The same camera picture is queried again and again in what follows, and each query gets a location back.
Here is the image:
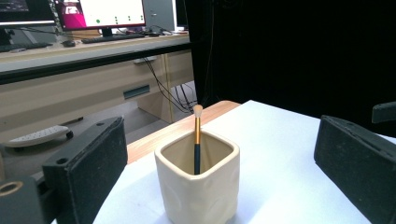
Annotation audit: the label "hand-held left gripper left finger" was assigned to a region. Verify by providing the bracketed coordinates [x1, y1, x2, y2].
[42, 116, 129, 224]

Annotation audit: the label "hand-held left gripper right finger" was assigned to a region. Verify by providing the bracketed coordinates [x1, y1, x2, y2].
[313, 114, 396, 224]

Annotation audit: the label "makeup brush with dark handle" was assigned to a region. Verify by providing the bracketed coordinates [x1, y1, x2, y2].
[192, 104, 205, 176]

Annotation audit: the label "cream square ceramic cup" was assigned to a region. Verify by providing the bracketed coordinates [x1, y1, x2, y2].
[154, 129, 241, 224]

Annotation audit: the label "dark rounded object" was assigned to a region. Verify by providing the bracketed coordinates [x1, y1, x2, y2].
[371, 101, 396, 124]

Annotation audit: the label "beige office desk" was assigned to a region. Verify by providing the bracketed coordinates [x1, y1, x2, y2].
[0, 32, 196, 145]

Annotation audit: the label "white power strip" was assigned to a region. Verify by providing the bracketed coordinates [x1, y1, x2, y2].
[133, 55, 159, 65]

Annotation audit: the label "black curtain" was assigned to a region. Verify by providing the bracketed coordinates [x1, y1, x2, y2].
[183, 0, 396, 138]

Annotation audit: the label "black keyboard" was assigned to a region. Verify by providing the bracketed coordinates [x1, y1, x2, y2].
[0, 42, 54, 53]
[80, 33, 147, 45]

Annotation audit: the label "monitor with pink screen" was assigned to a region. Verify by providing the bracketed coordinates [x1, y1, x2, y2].
[54, 0, 147, 38]

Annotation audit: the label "grey computer case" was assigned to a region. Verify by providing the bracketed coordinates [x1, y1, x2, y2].
[143, 0, 176, 33]

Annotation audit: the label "dark monitor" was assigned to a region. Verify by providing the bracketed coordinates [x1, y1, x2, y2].
[0, 0, 57, 46]

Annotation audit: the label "black monitor seen edge-on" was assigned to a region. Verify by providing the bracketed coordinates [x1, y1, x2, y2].
[174, 0, 190, 31]

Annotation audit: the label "black cables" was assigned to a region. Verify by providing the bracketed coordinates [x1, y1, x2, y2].
[142, 57, 199, 115]

